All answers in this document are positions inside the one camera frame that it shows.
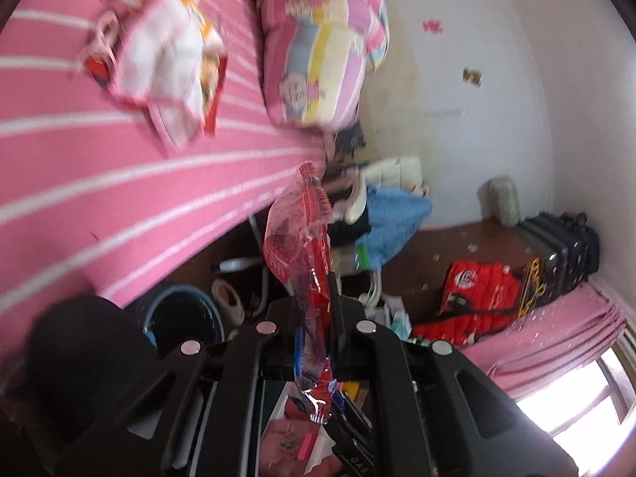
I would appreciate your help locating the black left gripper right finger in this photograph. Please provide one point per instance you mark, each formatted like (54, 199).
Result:
(433, 412)

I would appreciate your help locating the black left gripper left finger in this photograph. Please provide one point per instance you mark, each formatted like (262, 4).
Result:
(209, 421)

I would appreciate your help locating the red snack wrapper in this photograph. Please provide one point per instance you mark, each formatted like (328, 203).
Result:
(297, 252)

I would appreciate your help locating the red and white snack bag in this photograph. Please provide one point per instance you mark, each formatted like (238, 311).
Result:
(165, 59)

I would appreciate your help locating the blue trash bin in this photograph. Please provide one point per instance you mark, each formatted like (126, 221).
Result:
(172, 314)

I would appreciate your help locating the pink curtain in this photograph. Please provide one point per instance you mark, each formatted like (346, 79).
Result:
(532, 352)

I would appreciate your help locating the blue cloth on chair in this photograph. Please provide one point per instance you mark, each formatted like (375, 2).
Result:
(394, 216)

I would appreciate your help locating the black suitcase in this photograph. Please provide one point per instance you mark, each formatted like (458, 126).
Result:
(568, 251)

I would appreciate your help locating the white office chair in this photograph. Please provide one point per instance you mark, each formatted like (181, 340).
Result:
(347, 193)

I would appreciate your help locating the pink striped bed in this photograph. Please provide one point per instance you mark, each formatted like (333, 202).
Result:
(89, 194)

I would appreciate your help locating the pink cartoon folded quilt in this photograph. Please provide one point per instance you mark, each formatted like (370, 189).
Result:
(316, 56)

